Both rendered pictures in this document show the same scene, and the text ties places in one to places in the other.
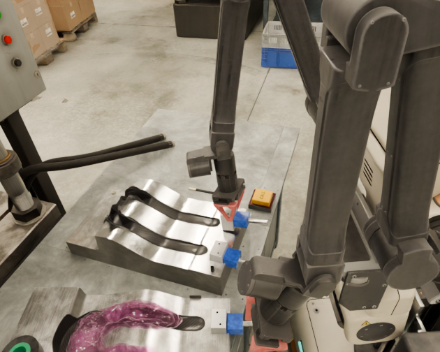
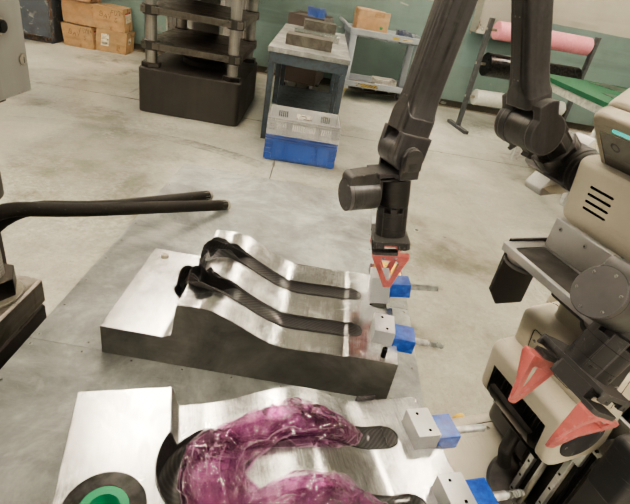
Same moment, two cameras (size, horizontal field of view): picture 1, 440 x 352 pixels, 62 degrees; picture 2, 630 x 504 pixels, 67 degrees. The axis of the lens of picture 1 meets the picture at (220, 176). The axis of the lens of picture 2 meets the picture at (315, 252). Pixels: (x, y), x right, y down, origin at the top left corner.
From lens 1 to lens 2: 51 cm
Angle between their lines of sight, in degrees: 21
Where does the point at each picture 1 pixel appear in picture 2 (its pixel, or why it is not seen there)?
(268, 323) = (598, 381)
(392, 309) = not seen: hidden behind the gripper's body
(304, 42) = (542, 19)
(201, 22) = (178, 95)
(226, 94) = (437, 75)
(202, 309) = (383, 414)
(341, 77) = not seen: outside the picture
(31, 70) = (15, 49)
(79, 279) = not seen: hidden behind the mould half
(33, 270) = (29, 382)
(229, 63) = (454, 26)
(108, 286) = (191, 399)
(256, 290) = not seen: outside the picture
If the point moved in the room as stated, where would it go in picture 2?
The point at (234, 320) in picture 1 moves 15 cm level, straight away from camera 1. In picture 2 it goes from (442, 424) to (402, 354)
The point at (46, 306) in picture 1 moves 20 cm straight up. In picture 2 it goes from (116, 423) to (107, 292)
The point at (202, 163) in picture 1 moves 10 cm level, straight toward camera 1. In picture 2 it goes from (372, 186) to (400, 214)
